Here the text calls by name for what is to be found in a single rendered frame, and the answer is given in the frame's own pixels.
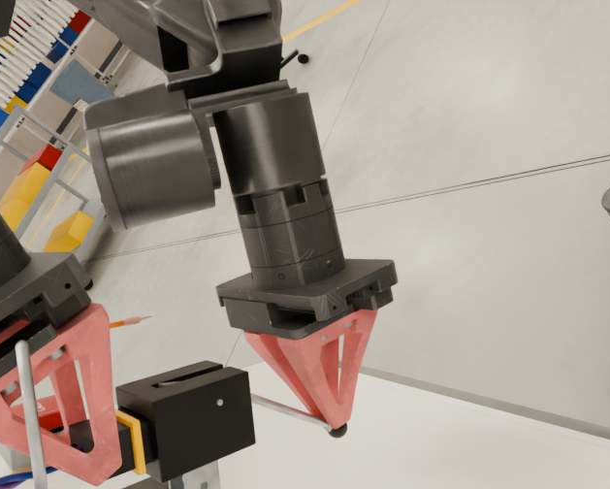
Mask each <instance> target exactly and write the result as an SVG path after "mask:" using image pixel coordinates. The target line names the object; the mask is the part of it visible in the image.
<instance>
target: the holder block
mask: <svg viewBox="0 0 610 489"><path fill-rule="evenodd" d="M173 381H179V382H177V383H174V384H171V385H167V386H164V387H161V388H158V383H163V382H173ZM115 394H116V401H117V409H120V408H128V409H130V410H132V411H134V412H136V413H138V414H140V415H142V416H144V417H146V418H149V424H150V432H151V439H152V447H153V455H154V462H151V463H149V464H146V465H145V470H146V474H148V475H150V476H151V477H153V478H155V479H156V480H158V481H159V482H161V483H164V482H166V481H169V480H171V479H173V478H176V477H178V476H181V475H183V474H185V473H189V472H191V471H194V470H196V469H198V468H200V467H202V466H205V465H207V464H209V463H212V462H214V461H216V460H219V459H221V458H223V457H226V456H228V455H231V454H233V453H235V452H238V451H240V450H242V449H245V448H247V447H248V446H251V445H253V444H255V443H256V439H255V429H254V420H253V411H252V403H251V393H250V384H249V375H248V371H244V370H241V369H237V368H233V367H226V368H223V365H222V364H219V363H215V362H211V361H208V360H205V361H201V362H198V363H194V364H191V365H188V366H184V367H181V368H177V369H174V370H171V371H167V372H164V373H161V374H158V375H152V376H149V377H145V378H142V379H139V380H135V381H132V382H129V383H125V384H122V385H118V386H116V387H115ZM219 399H220V400H222V401H223V404H222V406H219V405H218V404H217V403H216V402H217V400H219Z"/></svg>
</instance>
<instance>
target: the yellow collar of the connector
mask: <svg viewBox="0 0 610 489"><path fill-rule="evenodd" d="M115 417H116V421H118V422H120V423H122V424H124V425H126V426H128V427H130V430H131V438H132V444H133V452H134V460H135V469H134V470H132V472H133V473H136V474H137V475H142V474H145V473H146V470H145V462H144V449H143V441H142V433H141V425H140V420H138V419H136V418H134V417H132V416H130V415H128V414H126V413H124V412H122V411H119V410H117V409H115Z"/></svg>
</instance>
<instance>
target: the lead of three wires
mask: <svg viewBox="0 0 610 489"><path fill-rule="evenodd" d="M45 465H46V472H47V474H49V473H54V472H56V471H58V469H56V468H54V467H52V466H50V465H48V464H46V463H45ZM32 478H33V472H32V465H28V466H25V467H23V468H20V469H18V470H16V471H13V472H11V473H9V474H7V475H5V476H1V477H0V489H14V488H16V487H17V486H18V485H19V484H21V483H23V482H24V481H26V480H27V479H32Z"/></svg>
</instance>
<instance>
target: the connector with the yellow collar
mask: <svg viewBox="0 0 610 489"><path fill-rule="evenodd" d="M118 410H119V411H122V412H124V413H126V414H128V415H130V416H132V417H134V418H136V419H138V420H140V425H141V433H142V441H143V449H144V462H145V464H149V463H151V462H154V455H153V447H152V439H151V432H150V424H149V418H146V417H144V416H142V415H140V414H138V413H136V412H134V411H132V410H130V409H128V408H126V407H123V408H120V409H118ZM116 424H117V431H118V438H119V445H120V452H121V460H122V464H121V466H120V468H119V469H118V470H116V471H115V472H114V473H113V474H112V475H111V476H110V477H109V478H108V479H110V478H113V477H116V476H118V475H121V474H123V473H127V472H130V471H132V470H134V469H135V460H134V452H133V444H132V438H131V430H130V427H128V426H126V425H124V424H122V423H120V422H118V421H116ZM69 433H70V440H71V446H73V447H74V448H77V447H80V446H81V447H82V449H80V451H81V452H83V453H89V452H90V451H92V449H93V448H94V440H93V436H92V430H91V425H90V420H89V419H86V420H83V421H81V422H78V423H75V424H72V425H69ZM108 479H107V480H108Z"/></svg>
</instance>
